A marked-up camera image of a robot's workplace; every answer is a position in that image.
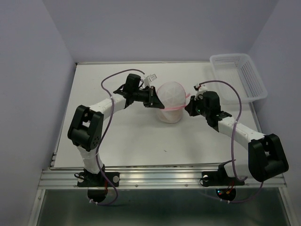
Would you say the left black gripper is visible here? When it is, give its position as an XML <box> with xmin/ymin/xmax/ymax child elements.
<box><xmin>132</xmin><ymin>86</ymin><xmax>163</xmax><ymax>109</ymax></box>

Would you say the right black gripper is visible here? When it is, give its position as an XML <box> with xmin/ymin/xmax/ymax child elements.
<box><xmin>185</xmin><ymin>94</ymin><xmax>210</xmax><ymax>117</ymax></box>

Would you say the white mesh laundry bag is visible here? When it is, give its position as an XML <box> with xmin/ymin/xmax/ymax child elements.
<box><xmin>156</xmin><ymin>81</ymin><xmax>190</xmax><ymax>124</ymax></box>

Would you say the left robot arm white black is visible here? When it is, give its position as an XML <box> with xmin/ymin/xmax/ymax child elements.
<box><xmin>67</xmin><ymin>73</ymin><xmax>165</xmax><ymax>186</ymax></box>

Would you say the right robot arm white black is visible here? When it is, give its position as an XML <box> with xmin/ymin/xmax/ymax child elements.
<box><xmin>185</xmin><ymin>91</ymin><xmax>289</xmax><ymax>184</ymax></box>

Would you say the white plastic basket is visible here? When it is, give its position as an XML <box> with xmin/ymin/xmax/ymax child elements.
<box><xmin>210</xmin><ymin>53</ymin><xmax>268</xmax><ymax>104</ymax></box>

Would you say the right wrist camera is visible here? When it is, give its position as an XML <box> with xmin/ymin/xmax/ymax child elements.
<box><xmin>194</xmin><ymin>84</ymin><xmax>208</xmax><ymax>100</ymax></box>

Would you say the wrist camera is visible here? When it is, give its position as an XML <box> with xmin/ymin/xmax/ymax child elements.
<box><xmin>194</xmin><ymin>84</ymin><xmax>208</xmax><ymax>100</ymax></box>
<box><xmin>143</xmin><ymin>74</ymin><xmax>157</xmax><ymax>87</ymax></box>

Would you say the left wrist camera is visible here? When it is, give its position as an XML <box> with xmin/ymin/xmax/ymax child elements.
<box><xmin>143</xmin><ymin>74</ymin><xmax>157</xmax><ymax>87</ymax></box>

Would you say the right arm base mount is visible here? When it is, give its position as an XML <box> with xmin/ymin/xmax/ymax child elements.
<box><xmin>199</xmin><ymin>161</ymin><xmax>245</xmax><ymax>187</ymax></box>

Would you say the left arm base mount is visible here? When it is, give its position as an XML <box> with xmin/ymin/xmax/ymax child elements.
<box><xmin>74</xmin><ymin>171</ymin><xmax>120</xmax><ymax>187</ymax></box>

